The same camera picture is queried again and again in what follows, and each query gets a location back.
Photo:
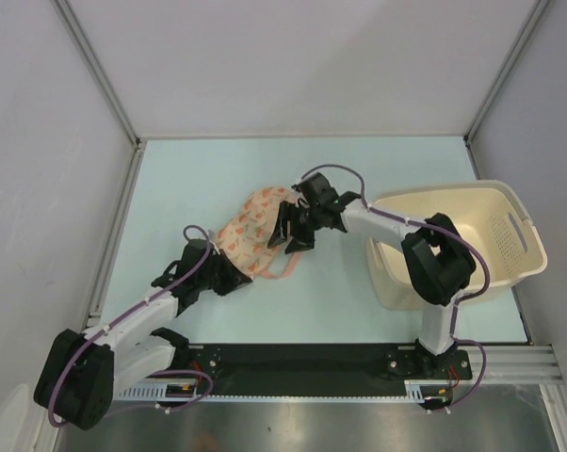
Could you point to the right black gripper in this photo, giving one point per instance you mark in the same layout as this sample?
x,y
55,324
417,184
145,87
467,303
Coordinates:
x,y
286,212

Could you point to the cream plastic laundry basket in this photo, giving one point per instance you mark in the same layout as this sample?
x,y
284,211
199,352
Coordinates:
x,y
487,214

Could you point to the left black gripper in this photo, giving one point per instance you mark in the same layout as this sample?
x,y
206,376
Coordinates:
x,y
234,278

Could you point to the pink floral laundry bag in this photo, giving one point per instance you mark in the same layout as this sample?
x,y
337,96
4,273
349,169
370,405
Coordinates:
x,y
244,238

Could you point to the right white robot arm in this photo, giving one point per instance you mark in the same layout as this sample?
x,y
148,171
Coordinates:
x,y
439,262

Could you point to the aluminium frame rail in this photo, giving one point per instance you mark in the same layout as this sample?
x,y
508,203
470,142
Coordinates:
x,y
515,365

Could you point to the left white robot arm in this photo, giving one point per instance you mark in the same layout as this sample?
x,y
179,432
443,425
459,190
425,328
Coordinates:
x,y
85,370

